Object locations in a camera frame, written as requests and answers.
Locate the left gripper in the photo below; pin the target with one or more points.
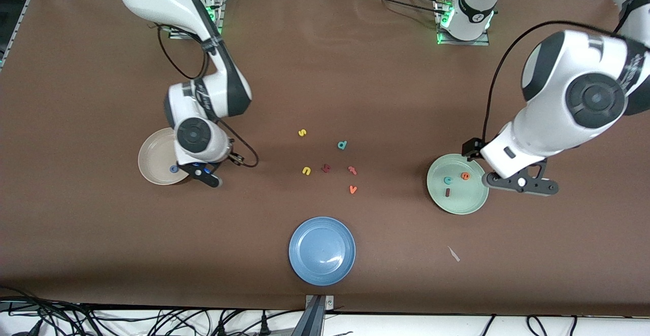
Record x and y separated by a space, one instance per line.
473 148

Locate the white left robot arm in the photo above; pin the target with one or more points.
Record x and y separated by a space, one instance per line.
558 72

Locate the green plate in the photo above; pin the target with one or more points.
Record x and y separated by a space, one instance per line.
457 203

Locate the beige brown plate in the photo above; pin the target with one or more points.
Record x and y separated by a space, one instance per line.
155 156

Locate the maroon angular letter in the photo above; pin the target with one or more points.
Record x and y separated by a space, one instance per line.
326 168

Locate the white paper scrap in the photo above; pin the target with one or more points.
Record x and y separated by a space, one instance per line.
454 254

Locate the brown table cover sheet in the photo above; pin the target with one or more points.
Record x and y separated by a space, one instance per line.
325 72

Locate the blue plate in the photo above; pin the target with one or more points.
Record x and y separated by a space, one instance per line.
322 250

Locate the black power plug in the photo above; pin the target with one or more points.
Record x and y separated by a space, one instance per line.
221 328
264 326

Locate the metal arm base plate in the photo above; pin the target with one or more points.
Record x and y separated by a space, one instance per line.
219 6
464 43

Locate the grey metal bracket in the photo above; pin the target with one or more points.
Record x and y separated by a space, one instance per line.
329 303

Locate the dark camera pole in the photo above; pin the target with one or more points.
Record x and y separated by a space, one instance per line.
311 321

